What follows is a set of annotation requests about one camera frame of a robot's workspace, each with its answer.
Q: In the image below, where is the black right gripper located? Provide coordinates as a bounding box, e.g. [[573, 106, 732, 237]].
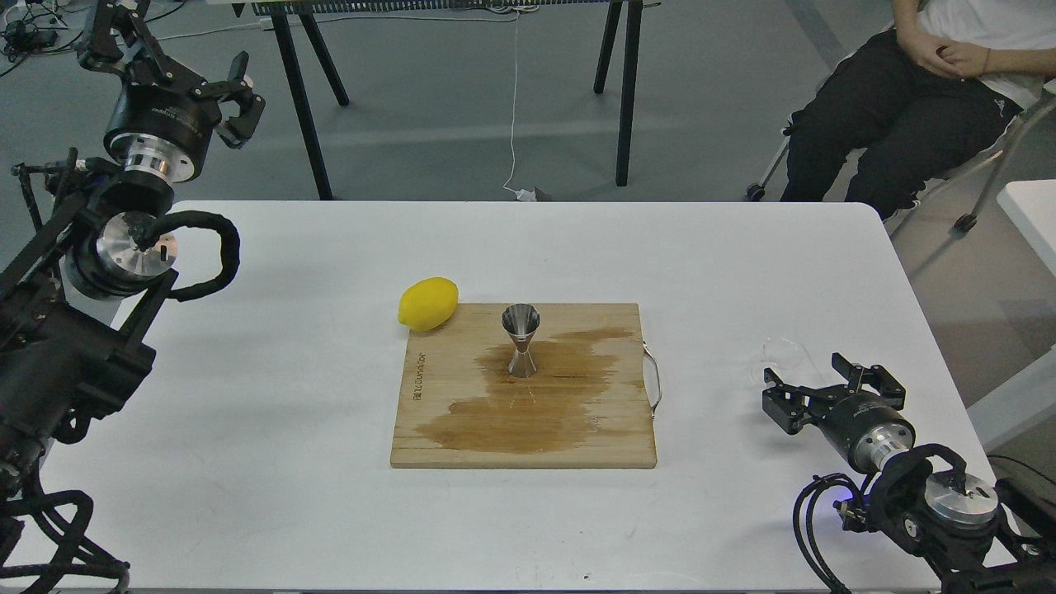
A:
[[761, 352, 916, 474]]

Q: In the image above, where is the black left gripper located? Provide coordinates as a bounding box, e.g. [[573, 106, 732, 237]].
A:
[[77, 0, 266, 184]]

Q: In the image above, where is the steel jigger measuring cup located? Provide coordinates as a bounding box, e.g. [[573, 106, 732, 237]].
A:
[[501, 302, 542, 377]]

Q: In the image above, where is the clear glass cup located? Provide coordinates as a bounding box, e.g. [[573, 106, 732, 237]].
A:
[[747, 336, 806, 384]]

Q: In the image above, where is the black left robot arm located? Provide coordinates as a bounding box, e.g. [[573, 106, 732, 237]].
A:
[[1, 1, 265, 593]]

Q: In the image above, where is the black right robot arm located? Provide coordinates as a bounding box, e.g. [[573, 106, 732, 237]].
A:
[[762, 354, 1055, 593]]

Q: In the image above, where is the person right hand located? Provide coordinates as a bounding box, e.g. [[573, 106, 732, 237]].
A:
[[895, 23, 962, 79]]

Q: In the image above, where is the person left hand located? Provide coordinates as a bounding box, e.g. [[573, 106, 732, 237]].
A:
[[936, 42, 992, 79]]

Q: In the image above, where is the black legged background table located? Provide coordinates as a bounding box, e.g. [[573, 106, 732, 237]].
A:
[[206, 0, 662, 201]]

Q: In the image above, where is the wooden cutting board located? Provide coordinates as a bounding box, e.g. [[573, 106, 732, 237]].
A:
[[389, 302, 658, 469]]

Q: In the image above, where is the seated person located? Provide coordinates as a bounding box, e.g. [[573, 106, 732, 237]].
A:
[[781, 1, 1055, 219]]

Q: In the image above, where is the yellow lemon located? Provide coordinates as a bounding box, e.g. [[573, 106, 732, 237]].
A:
[[397, 277, 459, 332]]

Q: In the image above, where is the office chair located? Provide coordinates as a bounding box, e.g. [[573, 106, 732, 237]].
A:
[[747, 78, 1056, 240]]

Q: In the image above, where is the floor cable bundle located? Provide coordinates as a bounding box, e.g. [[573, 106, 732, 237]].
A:
[[0, 0, 191, 63]]

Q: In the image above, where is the white hanging cable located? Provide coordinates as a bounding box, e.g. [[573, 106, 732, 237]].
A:
[[504, 7, 539, 203]]

